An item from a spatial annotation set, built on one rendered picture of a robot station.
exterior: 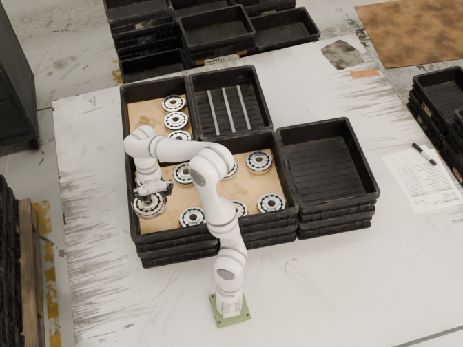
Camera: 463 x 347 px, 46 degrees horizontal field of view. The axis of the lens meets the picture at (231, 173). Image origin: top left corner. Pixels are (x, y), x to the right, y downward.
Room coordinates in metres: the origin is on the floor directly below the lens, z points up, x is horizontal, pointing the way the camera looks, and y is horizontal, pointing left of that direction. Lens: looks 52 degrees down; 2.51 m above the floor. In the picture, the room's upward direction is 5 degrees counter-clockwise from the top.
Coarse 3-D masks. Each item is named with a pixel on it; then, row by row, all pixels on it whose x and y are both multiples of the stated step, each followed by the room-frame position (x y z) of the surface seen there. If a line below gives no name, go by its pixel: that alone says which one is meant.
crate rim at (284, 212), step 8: (232, 136) 1.44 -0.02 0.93; (240, 136) 1.44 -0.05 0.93; (280, 152) 1.34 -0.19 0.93; (280, 160) 1.30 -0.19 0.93; (288, 176) 1.22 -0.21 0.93; (288, 184) 1.18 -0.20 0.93; (296, 200) 1.11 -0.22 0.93; (288, 208) 1.08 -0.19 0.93; (296, 208) 1.07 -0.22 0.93; (248, 216) 1.06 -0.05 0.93; (256, 216) 1.05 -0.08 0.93; (264, 216) 1.05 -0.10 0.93; (272, 216) 1.06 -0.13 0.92; (280, 216) 1.06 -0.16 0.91
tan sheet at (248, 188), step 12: (240, 156) 1.42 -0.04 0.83; (240, 168) 1.36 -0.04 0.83; (228, 180) 1.30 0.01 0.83; (240, 180) 1.29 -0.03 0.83; (252, 180) 1.29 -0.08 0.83; (264, 180) 1.28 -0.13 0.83; (276, 180) 1.28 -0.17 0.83; (228, 192) 1.24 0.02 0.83; (240, 192) 1.24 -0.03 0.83; (252, 192) 1.23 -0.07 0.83; (264, 192) 1.23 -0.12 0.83; (276, 192) 1.22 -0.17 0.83; (252, 204) 1.18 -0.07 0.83
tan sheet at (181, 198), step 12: (168, 168) 1.39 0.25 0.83; (168, 180) 1.32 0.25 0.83; (180, 192) 1.26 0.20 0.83; (192, 192) 1.26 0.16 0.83; (168, 204) 1.21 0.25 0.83; (180, 204) 1.20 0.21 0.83; (192, 204) 1.20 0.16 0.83; (168, 216) 1.15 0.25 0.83; (144, 228) 1.11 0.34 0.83; (156, 228) 1.11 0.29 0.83; (168, 228) 1.10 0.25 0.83
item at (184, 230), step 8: (128, 160) 1.36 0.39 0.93; (128, 168) 1.32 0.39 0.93; (128, 176) 1.28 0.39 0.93; (128, 184) 1.25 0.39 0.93; (128, 192) 1.21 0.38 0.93; (128, 200) 1.17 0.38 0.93; (128, 208) 1.14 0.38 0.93; (200, 224) 1.04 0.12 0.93; (160, 232) 1.02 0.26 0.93; (168, 232) 1.02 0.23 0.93; (176, 232) 1.02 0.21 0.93; (184, 232) 1.02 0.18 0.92; (192, 232) 1.03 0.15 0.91; (136, 240) 1.00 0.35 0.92; (144, 240) 1.01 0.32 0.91
